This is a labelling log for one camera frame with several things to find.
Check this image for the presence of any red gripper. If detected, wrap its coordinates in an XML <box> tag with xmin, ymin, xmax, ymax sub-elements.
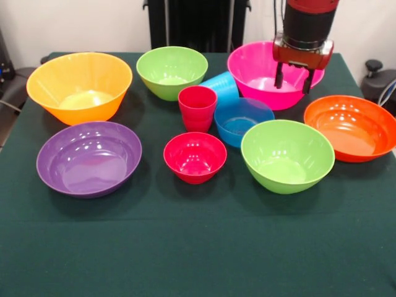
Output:
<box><xmin>272</xmin><ymin>32</ymin><xmax>335</xmax><ymax>95</ymax></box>

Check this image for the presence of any pink bowl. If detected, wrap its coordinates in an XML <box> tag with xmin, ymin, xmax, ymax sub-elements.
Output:
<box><xmin>227</xmin><ymin>40</ymin><xmax>325</xmax><ymax>111</ymax></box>

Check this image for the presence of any blue cup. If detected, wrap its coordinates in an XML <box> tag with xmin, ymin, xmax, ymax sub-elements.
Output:
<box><xmin>197</xmin><ymin>71</ymin><xmax>240</xmax><ymax>105</ymax></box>

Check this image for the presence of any red cup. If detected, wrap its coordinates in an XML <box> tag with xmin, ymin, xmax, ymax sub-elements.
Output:
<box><xmin>178</xmin><ymin>85</ymin><xmax>218</xmax><ymax>134</ymax></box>

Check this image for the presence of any green bowl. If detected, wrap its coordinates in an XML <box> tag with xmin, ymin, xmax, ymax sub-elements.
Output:
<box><xmin>240</xmin><ymin>119</ymin><xmax>336</xmax><ymax>195</ymax></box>
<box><xmin>136</xmin><ymin>46</ymin><xmax>209</xmax><ymax>102</ymax></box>

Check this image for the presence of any orange bowl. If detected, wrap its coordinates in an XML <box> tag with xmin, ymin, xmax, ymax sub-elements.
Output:
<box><xmin>303</xmin><ymin>95</ymin><xmax>396</xmax><ymax>163</ymax></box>

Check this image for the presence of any blue bowl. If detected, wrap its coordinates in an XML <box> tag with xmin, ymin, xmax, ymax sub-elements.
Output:
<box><xmin>213</xmin><ymin>97</ymin><xmax>275</xmax><ymax>149</ymax></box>

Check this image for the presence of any black office chair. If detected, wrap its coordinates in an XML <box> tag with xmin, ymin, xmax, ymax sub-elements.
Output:
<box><xmin>0</xmin><ymin>66</ymin><xmax>38</xmax><ymax>112</ymax></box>
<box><xmin>360</xmin><ymin>59</ymin><xmax>396</xmax><ymax>109</ymax></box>

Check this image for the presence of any red bowl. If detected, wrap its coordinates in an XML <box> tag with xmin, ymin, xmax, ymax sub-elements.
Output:
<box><xmin>163</xmin><ymin>131</ymin><xmax>228</xmax><ymax>186</ymax></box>

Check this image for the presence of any dark green tablecloth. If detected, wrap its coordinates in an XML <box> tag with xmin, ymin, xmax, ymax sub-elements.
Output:
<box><xmin>0</xmin><ymin>51</ymin><xmax>396</xmax><ymax>297</ymax></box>

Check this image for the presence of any yellow bowl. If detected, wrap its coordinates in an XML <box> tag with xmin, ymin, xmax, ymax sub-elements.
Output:
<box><xmin>25</xmin><ymin>51</ymin><xmax>134</xmax><ymax>126</ymax></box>

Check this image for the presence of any purple bowl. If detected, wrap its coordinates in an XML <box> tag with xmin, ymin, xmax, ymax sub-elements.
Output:
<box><xmin>36</xmin><ymin>121</ymin><xmax>143</xmax><ymax>199</ymax></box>

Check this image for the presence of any black computer box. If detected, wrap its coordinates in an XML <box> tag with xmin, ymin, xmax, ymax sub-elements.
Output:
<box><xmin>0</xmin><ymin>29</ymin><xmax>16</xmax><ymax>83</ymax></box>

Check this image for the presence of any black wall cable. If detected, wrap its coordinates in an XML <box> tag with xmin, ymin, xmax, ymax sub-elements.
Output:
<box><xmin>272</xmin><ymin>0</ymin><xmax>278</xmax><ymax>40</ymax></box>

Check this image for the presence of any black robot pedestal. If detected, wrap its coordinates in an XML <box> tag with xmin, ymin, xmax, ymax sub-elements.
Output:
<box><xmin>142</xmin><ymin>0</ymin><xmax>252</xmax><ymax>53</ymax></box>

